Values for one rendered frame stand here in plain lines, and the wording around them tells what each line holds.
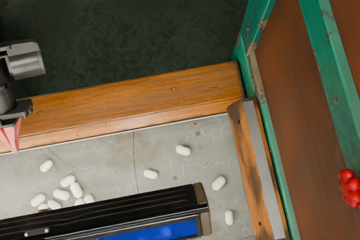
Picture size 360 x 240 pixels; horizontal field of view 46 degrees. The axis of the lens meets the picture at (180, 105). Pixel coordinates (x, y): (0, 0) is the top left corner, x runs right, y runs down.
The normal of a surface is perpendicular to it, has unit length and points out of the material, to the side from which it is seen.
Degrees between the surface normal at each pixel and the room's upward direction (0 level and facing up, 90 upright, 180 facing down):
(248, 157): 67
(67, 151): 0
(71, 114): 0
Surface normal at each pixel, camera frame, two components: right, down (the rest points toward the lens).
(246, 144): -0.91, 0.07
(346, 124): -0.98, 0.18
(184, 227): 0.15, 0.66
